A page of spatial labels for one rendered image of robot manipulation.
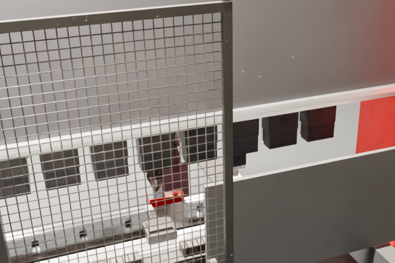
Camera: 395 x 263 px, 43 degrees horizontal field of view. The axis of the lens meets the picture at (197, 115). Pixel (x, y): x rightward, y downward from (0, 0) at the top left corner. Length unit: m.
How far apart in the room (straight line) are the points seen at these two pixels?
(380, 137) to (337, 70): 0.76
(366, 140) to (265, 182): 1.21
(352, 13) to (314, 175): 0.67
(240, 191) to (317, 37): 0.70
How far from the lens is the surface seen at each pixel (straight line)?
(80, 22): 1.18
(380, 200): 2.15
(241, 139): 2.27
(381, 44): 2.26
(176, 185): 3.17
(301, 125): 2.47
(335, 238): 2.12
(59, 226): 2.30
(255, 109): 2.00
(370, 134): 2.89
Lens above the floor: 2.21
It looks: 22 degrees down
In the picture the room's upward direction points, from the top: 2 degrees counter-clockwise
